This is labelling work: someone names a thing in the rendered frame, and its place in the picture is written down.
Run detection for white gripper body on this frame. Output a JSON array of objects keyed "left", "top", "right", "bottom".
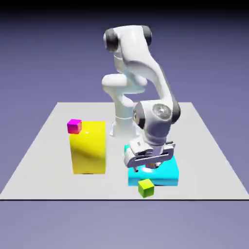
[{"left": 124, "top": 142, "right": 176, "bottom": 169}]

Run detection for small magenta cube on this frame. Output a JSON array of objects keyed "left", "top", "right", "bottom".
[{"left": 67, "top": 119, "right": 83, "bottom": 135}]

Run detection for large yellow box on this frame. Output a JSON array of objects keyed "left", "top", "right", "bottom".
[{"left": 69, "top": 121, "right": 107, "bottom": 175}]

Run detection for small green cube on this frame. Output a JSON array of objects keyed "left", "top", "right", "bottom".
[{"left": 138, "top": 178, "right": 155, "bottom": 199}]

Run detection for large cyan box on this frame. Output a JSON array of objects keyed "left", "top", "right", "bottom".
[{"left": 124, "top": 144, "right": 179, "bottom": 187}]

